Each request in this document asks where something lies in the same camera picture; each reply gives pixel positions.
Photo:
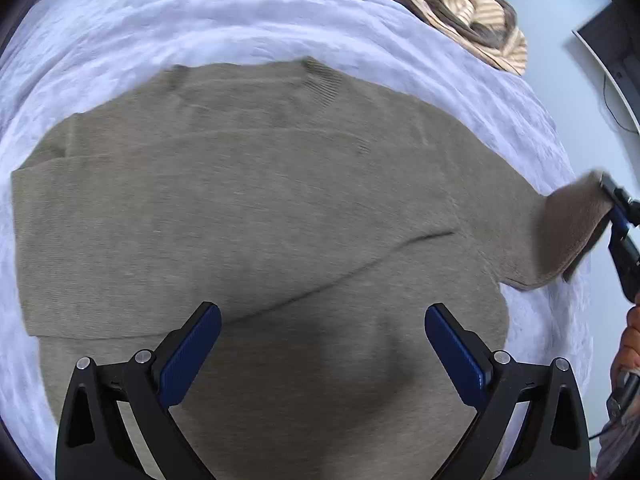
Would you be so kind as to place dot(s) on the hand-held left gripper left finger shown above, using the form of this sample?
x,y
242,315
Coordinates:
x,y
192,345

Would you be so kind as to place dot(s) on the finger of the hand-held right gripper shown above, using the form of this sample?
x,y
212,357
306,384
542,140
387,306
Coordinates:
x,y
620,197
627,260

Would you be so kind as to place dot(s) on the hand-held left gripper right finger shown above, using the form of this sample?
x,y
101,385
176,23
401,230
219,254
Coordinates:
x,y
456,350

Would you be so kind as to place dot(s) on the olive knit sweater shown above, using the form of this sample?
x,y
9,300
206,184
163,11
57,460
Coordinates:
x,y
275,185

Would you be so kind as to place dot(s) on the person's right forearm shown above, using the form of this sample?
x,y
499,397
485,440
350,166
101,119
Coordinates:
x,y
617,447

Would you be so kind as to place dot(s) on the person's right hand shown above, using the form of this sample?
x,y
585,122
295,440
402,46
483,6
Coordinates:
x,y
630,345

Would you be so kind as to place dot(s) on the curved computer monitor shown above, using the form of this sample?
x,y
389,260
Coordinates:
x,y
612,35

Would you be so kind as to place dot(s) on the striped tan and brown cloth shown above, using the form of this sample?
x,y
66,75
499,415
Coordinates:
x,y
480,15

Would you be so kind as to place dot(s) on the lavender embossed blanket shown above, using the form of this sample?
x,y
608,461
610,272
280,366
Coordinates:
x,y
150,20

